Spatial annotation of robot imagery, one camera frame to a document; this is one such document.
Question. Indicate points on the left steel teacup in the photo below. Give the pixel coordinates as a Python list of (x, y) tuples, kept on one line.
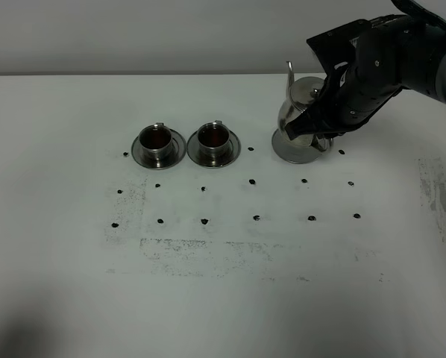
[(155, 141)]

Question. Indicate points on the left steel saucer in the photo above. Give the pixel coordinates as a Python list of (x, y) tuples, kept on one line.
[(177, 154)]

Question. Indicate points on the steel teacup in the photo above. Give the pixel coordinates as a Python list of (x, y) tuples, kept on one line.
[(213, 139), (155, 141)]

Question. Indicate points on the right steel teacup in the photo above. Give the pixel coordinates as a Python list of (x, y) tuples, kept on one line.
[(213, 139)]

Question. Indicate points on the stainless steel teapot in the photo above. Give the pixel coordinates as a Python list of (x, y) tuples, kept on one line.
[(299, 94)]

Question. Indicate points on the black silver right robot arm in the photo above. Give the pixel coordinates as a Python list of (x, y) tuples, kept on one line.
[(367, 63)]

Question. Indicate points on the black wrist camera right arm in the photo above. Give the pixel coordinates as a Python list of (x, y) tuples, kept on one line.
[(417, 11)]

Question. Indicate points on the steel teapot saucer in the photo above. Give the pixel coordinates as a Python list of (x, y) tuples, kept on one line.
[(302, 150)]

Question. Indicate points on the right steel saucer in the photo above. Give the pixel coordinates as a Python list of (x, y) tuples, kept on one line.
[(202, 160)]

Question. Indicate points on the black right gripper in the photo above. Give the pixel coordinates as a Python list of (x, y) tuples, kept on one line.
[(367, 63)]

